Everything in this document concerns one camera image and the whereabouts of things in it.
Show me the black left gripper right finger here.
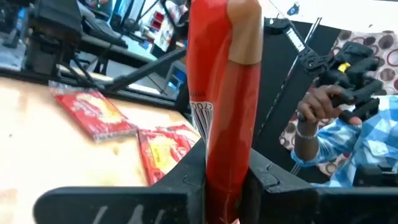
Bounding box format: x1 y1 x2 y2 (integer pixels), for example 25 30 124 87
241 148 398 224

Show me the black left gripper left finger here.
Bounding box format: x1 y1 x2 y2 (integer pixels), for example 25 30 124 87
33 140 206 224

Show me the red popcorn bag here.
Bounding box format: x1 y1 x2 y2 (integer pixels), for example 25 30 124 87
137 129 195 187
185 0 264 224
48 80 139 143
154 123 201 147

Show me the person's forearm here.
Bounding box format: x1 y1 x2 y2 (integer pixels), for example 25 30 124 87
292 123 322 164

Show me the person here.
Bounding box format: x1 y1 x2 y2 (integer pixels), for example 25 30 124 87
290 95 398 189

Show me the person's hand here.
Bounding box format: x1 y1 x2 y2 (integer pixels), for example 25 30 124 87
297 84 363 126

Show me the grey blue storage box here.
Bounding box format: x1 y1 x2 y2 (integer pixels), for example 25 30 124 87
164 60 188 94

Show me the black board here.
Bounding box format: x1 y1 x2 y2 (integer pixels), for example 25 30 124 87
252 17 343 184

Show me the black desk equipment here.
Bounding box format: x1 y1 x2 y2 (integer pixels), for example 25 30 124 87
76 0 129 50

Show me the circle patterned cloth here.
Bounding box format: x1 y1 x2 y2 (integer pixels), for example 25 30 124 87
279 29 398 178

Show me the small blue tag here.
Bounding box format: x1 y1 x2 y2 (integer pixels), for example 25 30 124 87
285 1 302 17

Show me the silver bracelet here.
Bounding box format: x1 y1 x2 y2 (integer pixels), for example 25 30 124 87
294 126 320 140

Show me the black aluminium table frame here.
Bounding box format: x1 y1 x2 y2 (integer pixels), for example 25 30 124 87
0 46 192 114

